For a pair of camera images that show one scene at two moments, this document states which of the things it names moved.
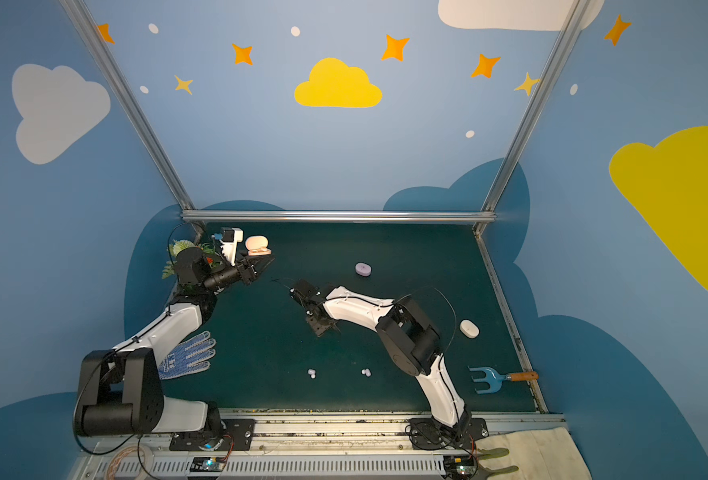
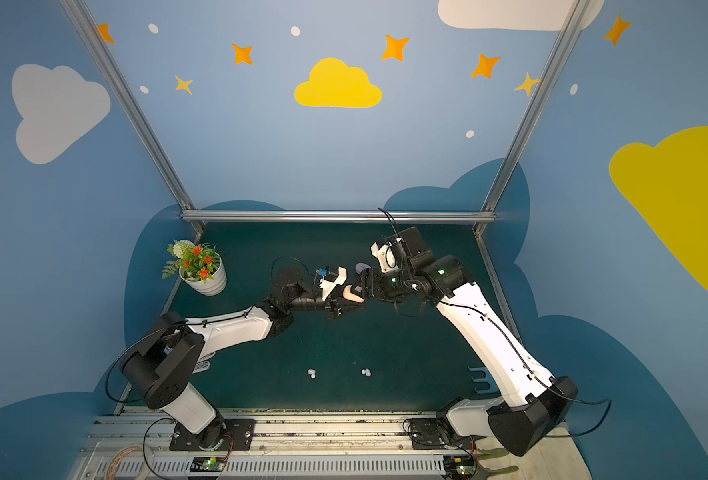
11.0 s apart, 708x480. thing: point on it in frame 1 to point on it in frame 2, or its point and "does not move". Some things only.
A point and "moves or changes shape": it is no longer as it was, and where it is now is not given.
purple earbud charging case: (363, 269) does not move
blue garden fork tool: (496, 377) does not move
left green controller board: (207, 464) does not move
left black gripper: (248, 271) to (335, 303)
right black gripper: (305, 293) to (369, 285)
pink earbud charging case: (257, 245) moves or changes shape
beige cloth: (539, 454) does not move
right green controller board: (459, 466) does not move
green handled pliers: (482, 472) does not move
